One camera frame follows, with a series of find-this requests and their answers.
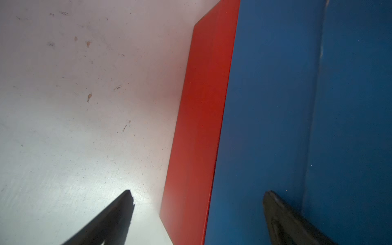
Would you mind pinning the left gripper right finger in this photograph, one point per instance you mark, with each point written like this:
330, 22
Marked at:
288, 227

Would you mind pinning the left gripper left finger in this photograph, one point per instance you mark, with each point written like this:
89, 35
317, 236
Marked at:
109, 227

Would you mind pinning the blue shoebox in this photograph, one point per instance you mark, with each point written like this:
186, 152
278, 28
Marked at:
308, 115

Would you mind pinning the red shoebox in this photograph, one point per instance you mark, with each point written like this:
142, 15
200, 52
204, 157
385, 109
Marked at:
189, 181

